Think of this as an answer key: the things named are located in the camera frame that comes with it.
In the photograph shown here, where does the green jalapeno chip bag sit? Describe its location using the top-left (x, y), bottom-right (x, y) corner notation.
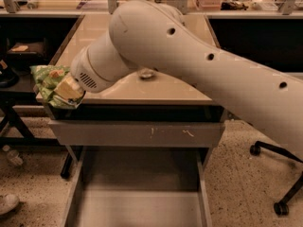
top-left (30, 65), bottom-right (84, 110)

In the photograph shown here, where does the white shoe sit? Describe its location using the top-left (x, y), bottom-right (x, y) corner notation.
top-left (0, 194), bottom-right (20, 215)

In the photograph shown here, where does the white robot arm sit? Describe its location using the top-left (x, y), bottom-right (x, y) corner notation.
top-left (70, 0), bottom-right (303, 156)

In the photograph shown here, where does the black office chair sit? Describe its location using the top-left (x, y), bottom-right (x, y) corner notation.
top-left (249, 140), bottom-right (303, 216)

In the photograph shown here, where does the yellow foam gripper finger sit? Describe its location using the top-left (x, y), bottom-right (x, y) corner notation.
top-left (55, 75), bottom-right (84, 99)

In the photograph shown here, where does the black table leg frame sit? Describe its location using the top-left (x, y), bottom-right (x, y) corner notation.
top-left (0, 93), bottom-right (74, 180)

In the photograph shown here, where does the grey drawer cabinet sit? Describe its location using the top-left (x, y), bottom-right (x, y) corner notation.
top-left (32, 13), bottom-right (241, 170)

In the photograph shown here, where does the blue soda can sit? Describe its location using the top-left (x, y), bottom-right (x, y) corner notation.
top-left (137, 68), bottom-right (155, 79)

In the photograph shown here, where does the clear plastic bottle on floor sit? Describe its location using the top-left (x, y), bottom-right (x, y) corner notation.
top-left (2, 145), bottom-right (24, 166)

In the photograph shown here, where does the open middle drawer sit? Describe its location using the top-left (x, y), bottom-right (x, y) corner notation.
top-left (60, 148), bottom-right (213, 227)

